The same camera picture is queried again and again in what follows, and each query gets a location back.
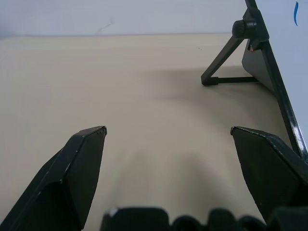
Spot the black-framed whiteboard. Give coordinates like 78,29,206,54
241,0,308,159

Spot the black whiteboard stand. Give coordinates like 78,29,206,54
200,0,270,87

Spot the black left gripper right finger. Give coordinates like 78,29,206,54
230,126,308,227

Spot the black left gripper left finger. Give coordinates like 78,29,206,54
0,125,108,231

